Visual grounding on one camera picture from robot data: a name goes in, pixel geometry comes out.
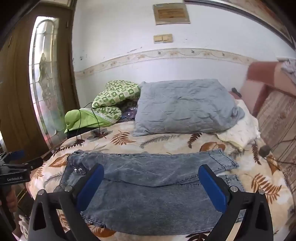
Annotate white crumpled cloth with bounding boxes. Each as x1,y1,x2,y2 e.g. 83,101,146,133
217,100,260,149

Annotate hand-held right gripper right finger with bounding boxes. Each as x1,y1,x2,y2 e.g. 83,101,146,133
198,164,274,241

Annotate grey quilted pillow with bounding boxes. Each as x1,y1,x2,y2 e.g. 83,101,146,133
132,79,245,137

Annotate wooden door with stained glass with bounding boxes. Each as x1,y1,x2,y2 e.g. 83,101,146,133
0,9,80,160

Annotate leaf-print blanket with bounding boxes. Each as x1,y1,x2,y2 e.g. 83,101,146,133
28,120,293,241

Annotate blue denim pants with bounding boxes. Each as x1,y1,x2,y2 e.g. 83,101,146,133
54,148,245,235

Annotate person's left hand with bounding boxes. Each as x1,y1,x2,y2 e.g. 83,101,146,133
6,191,18,213

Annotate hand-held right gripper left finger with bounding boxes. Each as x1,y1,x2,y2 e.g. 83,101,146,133
28,163,105,241

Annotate striped beige cushion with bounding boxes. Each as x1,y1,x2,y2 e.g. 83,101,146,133
255,89,296,230

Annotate white cloth on sofa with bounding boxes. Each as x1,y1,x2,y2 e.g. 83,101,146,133
280,59,296,78

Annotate black charger adapter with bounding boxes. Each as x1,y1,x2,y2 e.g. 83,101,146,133
258,146,271,157

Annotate purple patterned cloth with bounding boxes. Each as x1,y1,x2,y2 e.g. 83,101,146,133
118,104,139,122

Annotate thin black cable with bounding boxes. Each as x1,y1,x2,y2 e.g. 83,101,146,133
75,102,109,140

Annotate framed wall plaque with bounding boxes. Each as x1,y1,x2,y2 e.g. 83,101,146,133
153,2,190,25

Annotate pink sofa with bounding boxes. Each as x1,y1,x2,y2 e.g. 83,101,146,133
239,61,296,117

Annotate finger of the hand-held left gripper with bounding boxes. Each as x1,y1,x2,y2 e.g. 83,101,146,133
5,150,26,161
23,157,45,171

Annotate beige light switch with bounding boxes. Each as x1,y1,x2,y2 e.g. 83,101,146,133
154,34,173,43

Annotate green patterned quilt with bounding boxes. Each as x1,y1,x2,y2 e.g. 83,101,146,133
91,80,141,123

